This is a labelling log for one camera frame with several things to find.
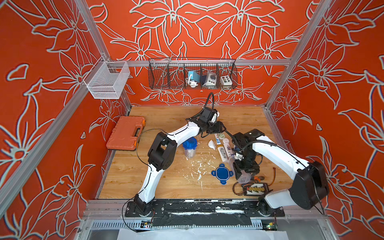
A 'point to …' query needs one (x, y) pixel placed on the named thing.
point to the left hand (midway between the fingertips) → (224, 128)
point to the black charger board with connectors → (254, 189)
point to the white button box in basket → (226, 80)
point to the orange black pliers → (259, 178)
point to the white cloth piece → (211, 144)
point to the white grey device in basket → (211, 79)
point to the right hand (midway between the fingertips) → (239, 177)
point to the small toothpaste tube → (218, 140)
